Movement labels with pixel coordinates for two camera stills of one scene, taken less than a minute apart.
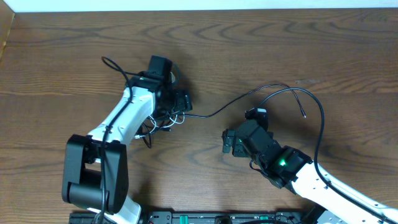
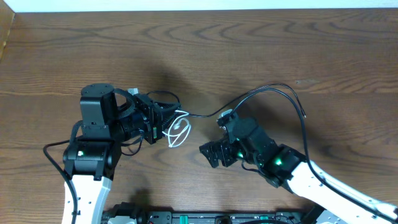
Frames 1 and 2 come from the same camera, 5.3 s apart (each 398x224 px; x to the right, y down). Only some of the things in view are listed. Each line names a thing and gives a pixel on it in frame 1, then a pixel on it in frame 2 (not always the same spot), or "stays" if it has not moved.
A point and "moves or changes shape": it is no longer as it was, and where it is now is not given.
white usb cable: (155, 126) moves or changes shape
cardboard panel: (7, 18) stays
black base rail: (204, 218) stays
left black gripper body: (178, 102) -> (150, 117)
